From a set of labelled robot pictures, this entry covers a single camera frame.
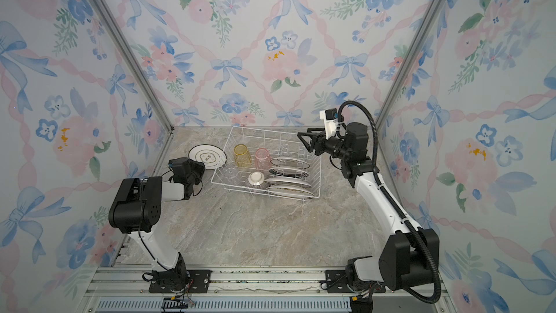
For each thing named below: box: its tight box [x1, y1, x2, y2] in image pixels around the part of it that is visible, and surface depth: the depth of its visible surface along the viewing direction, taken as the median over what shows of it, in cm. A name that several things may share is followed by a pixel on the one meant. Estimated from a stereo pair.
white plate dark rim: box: [188, 143, 228, 170], surface depth 109 cm
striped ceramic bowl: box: [247, 170, 265, 187], surface depth 94 cm
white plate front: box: [265, 186, 315, 198], surface depth 89 cm
